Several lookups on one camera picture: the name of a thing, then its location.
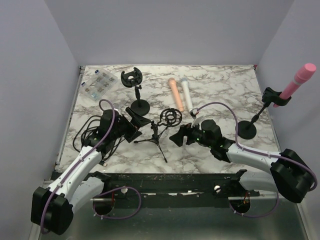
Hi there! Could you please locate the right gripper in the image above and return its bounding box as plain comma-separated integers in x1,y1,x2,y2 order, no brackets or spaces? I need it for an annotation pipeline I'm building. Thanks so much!
169,118,213,149

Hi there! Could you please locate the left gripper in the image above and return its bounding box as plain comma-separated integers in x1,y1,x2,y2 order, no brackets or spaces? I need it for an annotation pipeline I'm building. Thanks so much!
111,107,151,143

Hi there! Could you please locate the black tripod shock mount stand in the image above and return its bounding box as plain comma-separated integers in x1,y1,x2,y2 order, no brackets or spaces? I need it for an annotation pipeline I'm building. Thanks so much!
133,108,183,163

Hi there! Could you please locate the black shock mount desk stand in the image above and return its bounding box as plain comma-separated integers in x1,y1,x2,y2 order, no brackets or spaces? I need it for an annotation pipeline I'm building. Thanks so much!
120,67,150,116

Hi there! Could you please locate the beige microphone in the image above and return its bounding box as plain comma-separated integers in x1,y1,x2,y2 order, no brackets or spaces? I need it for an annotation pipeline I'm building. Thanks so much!
168,77,184,112

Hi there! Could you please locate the silver white microphone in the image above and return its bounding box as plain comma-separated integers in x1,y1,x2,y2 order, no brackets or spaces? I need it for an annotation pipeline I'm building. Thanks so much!
180,78,193,112

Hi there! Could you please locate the black clip round base stand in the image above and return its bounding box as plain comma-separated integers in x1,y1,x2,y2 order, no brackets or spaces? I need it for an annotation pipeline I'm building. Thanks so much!
237,87,292,140

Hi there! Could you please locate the pink microphone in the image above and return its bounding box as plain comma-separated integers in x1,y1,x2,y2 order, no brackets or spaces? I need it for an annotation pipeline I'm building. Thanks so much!
279,63,317,101

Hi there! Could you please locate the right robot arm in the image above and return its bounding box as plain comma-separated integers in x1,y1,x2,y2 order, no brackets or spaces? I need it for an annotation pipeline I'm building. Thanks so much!
169,120,316,203

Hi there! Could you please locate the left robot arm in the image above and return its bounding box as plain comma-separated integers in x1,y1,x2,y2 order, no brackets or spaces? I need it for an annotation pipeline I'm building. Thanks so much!
30,107,151,235

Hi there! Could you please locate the clear plastic parts box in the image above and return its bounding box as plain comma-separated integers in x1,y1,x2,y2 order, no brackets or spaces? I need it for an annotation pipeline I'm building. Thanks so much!
80,68,118,101

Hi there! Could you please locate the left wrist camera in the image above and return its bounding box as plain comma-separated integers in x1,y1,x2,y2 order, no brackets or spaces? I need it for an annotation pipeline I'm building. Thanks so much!
113,102,124,114

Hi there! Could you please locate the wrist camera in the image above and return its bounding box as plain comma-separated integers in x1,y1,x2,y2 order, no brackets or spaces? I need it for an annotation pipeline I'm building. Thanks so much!
113,102,124,114
190,108,204,128

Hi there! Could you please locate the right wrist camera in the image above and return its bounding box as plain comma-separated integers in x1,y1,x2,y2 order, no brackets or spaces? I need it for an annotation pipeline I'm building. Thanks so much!
190,108,204,128

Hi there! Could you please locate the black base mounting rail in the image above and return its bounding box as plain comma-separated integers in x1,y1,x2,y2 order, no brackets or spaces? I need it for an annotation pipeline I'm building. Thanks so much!
85,170,260,210

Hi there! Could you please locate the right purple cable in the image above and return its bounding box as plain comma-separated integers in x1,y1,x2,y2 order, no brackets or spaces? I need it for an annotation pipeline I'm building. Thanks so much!
196,101,318,218

